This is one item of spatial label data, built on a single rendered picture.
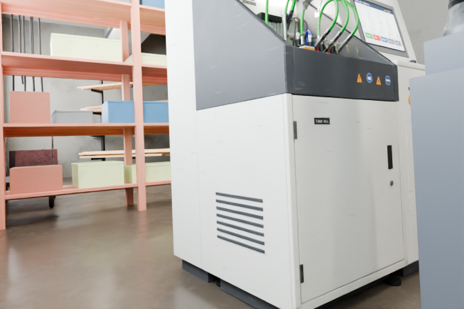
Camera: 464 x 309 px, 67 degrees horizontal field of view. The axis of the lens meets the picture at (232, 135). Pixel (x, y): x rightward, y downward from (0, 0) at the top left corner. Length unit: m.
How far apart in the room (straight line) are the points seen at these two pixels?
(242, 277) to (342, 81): 0.84
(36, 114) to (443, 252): 3.21
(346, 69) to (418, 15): 2.38
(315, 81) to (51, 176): 2.77
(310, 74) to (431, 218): 0.58
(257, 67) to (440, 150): 0.63
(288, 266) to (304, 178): 0.29
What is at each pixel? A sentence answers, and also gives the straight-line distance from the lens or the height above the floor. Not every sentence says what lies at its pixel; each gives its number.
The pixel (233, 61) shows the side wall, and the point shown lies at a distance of 1.40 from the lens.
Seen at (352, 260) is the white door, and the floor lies 0.18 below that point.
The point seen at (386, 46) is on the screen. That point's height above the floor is 1.15.
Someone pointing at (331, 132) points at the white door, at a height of 0.66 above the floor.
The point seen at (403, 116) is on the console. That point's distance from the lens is 1.75.
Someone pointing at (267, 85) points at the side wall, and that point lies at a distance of 1.23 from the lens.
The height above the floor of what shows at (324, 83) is 0.83.
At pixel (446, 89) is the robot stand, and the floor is 0.75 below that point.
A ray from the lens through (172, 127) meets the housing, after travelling 1.83.
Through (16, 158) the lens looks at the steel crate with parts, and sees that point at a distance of 7.69.
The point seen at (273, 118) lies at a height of 0.71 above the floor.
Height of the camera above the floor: 0.63
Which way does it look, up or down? 1 degrees up
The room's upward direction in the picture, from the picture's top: 2 degrees counter-clockwise
